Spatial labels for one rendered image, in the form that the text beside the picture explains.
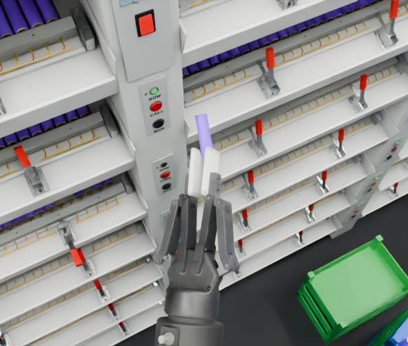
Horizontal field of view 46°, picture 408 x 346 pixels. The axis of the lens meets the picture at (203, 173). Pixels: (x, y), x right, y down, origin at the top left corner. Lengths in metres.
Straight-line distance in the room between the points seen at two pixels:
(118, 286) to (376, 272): 0.90
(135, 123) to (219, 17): 0.20
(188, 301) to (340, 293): 1.14
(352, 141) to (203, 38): 0.75
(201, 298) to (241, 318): 1.19
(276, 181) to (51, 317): 0.68
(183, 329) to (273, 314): 1.22
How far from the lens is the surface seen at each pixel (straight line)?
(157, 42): 0.64
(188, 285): 0.69
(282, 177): 1.27
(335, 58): 0.98
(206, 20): 0.72
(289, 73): 0.93
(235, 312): 1.84
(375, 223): 2.08
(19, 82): 0.68
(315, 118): 1.13
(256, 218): 1.42
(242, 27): 0.72
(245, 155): 1.05
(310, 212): 1.64
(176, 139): 0.83
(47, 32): 0.68
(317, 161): 1.31
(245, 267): 1.79
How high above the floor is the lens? 1.78
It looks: 59 degrees down
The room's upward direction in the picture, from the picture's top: straight up
